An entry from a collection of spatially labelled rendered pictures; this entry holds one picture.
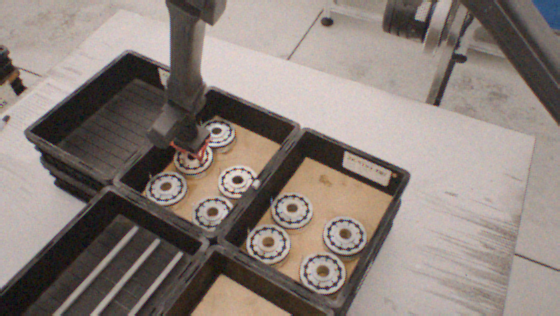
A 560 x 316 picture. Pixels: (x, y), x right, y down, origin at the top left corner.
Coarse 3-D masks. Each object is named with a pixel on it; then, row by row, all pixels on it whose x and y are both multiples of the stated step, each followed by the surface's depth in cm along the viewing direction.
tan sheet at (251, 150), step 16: (240, 128) 140; (240, 144) 137; (256, 144) 137; (272, 144) 137; (192, 160) 133; (224, 160) 133; (240, 160) 133; (256, 160) 133; (208, 176) 130; (144, 192) 126; (192, 192) 126; (208, 192) 126; (192, 208) 123
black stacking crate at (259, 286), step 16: (224, 256) 105; (208, 272) 107; (224, 272) 111; (240, 272) 106; (192, 288) 103; (208, 288) 110; (256, 288) 107; (272, 288) 102; (176, 304) 99; (192, 304) 107; (288, 304) 104; (304, 304) 99
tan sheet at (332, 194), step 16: (304, 160) 133; (304, 176) 130; (320, 176) 130; (336, 176) 130; (304, 192) 126; (320, 192) 126; (336, 192) 126; (352, 192) 126; (368, 192) 126; (320, 208) 123; (336, 208) 123; (352, 208) 123; (368, 208) 123; (384, 208) 123; (272, 224) 120; (320, 224) 120; (368, 224) 120; (304, 240) 118; (320, 240) 118; (304, 256) 115; (288, 272) 112
